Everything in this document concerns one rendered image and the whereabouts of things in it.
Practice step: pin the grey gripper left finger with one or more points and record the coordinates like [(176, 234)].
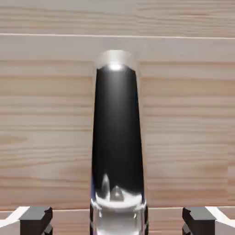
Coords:
[(32, 223)]

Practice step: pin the light wood cabinet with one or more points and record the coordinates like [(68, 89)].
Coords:
[(55, 16)]

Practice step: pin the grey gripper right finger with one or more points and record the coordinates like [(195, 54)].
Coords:
[(200, 223)]

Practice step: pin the light wood cabinet door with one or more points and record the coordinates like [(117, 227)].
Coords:
[(36, 128)]

